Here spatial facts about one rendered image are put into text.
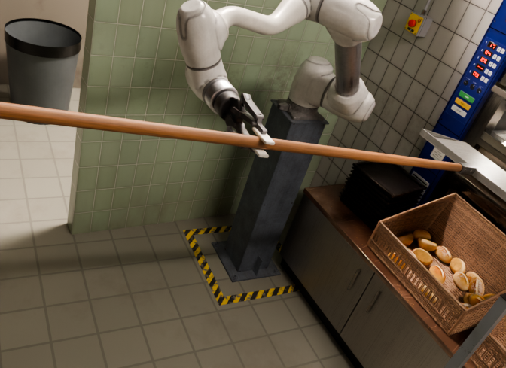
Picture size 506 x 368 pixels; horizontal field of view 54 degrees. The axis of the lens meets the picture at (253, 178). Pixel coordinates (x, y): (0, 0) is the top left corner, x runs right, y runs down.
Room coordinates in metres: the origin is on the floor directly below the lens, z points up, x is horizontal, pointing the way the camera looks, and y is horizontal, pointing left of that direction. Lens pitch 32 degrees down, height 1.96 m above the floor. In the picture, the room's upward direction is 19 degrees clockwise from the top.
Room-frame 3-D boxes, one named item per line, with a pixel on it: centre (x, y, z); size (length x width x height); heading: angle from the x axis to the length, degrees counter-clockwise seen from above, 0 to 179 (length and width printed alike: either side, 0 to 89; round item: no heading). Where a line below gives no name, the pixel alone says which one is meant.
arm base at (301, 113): (2.24, -0.09, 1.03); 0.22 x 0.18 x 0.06; 126
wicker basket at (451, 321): (1.89, -0.97, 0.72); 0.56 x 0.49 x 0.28; 39
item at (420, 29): (2.74, -0.56, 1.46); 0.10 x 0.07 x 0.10; 40
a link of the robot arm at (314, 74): (2.24, -0.12, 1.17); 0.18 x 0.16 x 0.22; 68
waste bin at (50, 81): (3.06, 1.63, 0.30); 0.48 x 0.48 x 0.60
